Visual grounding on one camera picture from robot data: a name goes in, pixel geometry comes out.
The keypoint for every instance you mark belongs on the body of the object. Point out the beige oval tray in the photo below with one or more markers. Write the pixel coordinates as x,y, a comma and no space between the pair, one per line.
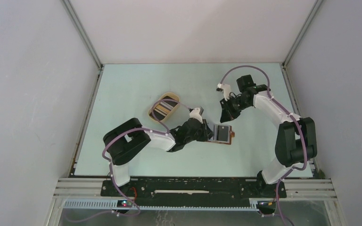
172,95

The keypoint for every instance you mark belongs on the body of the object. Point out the small circuit board led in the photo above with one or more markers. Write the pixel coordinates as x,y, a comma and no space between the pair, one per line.
124,204

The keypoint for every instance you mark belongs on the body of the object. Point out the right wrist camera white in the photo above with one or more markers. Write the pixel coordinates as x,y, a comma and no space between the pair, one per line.
225,89

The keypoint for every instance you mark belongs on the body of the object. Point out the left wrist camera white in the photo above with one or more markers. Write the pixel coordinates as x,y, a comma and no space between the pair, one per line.
196,113

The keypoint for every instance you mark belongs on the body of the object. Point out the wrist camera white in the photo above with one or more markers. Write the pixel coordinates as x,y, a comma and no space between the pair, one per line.
196,113
225,89

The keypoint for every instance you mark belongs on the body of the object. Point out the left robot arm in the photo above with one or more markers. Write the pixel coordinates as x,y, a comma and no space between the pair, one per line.
126,141

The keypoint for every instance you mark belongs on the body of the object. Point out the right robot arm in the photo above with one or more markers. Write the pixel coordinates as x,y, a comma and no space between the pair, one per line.
296,136

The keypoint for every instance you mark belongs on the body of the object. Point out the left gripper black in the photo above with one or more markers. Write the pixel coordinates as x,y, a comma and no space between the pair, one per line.
207,133

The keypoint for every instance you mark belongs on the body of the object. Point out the aluminium frame rail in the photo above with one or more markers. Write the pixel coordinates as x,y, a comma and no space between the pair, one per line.
85,193

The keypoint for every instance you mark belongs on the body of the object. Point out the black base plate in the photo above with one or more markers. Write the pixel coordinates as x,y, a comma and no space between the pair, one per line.
190,192

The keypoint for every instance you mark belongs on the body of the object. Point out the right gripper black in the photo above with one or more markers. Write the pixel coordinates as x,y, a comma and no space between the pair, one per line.
228,114

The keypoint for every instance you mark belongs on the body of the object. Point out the brown leather card holder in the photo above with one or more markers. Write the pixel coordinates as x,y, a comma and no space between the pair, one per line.
222,134

